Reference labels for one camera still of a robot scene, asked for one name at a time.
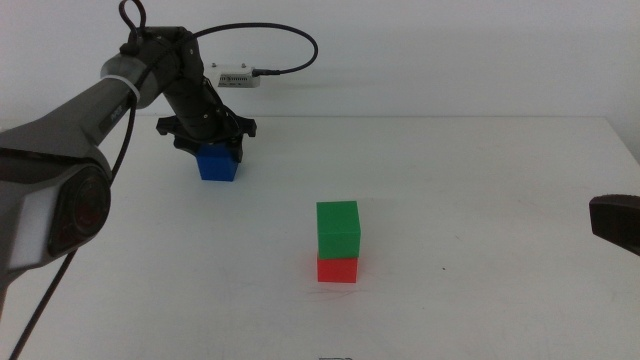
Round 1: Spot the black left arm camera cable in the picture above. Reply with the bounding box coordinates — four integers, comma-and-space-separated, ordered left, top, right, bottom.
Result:
7, 0, 320, 360

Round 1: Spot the blue cube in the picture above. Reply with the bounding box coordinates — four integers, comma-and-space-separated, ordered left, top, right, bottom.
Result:
195, 143, 240, 183

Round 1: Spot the red cube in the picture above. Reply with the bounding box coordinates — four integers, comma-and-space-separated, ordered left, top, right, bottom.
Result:
316, 254, 359, 284

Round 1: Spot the green cube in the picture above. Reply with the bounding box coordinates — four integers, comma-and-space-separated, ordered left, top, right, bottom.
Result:
315, 200, 362, 260

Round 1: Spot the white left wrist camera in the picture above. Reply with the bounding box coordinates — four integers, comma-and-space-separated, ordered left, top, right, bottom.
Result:
203, 62, 263, 90

